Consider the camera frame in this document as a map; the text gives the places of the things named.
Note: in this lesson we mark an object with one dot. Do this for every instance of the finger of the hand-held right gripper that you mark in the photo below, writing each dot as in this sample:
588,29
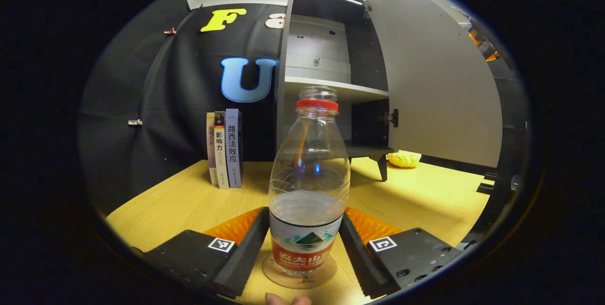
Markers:
491,56
475,38

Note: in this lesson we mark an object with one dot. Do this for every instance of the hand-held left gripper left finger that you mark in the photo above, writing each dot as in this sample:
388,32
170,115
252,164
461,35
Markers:
241,262

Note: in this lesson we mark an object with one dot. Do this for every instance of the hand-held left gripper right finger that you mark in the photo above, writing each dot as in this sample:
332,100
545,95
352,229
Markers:
361,257

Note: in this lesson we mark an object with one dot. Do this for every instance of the round cork coaster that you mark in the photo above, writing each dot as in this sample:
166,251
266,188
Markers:
288,279

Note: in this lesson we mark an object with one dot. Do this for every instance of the beige cabinet door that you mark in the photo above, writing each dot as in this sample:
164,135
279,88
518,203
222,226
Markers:
439,82

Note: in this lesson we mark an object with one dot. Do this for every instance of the clear plastic water bottle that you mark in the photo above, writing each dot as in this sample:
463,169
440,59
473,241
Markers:
309,177

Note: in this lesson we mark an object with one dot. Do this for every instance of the grey cabinet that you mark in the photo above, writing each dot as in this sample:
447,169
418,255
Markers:
326,49

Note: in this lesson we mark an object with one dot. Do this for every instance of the yellow lumpy toy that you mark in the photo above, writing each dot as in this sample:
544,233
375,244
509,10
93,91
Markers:
404,159

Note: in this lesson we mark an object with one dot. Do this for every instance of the white yellow book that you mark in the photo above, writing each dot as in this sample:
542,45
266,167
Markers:
221,153

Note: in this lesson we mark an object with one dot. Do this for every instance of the pale pink book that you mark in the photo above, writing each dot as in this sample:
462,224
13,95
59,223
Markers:
210,153

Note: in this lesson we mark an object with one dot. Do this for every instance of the grey blue book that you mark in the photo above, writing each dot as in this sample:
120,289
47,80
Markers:
234,149

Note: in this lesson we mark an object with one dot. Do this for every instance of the silver cloth clip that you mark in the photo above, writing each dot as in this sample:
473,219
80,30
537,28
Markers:
134,122

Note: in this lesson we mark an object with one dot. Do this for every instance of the red cloth clip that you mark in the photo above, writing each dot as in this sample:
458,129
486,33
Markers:
170,31

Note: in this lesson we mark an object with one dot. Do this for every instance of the black cloth clip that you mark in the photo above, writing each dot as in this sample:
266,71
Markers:
198,7

